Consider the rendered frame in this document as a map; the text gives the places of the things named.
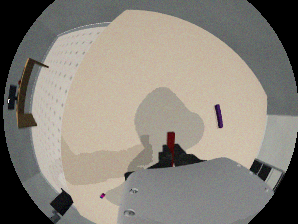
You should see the dark red rod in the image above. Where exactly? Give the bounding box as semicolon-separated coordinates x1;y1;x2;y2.
167;132;175;167

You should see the purple rod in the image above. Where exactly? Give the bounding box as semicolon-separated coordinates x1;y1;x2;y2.
214;104;223;128

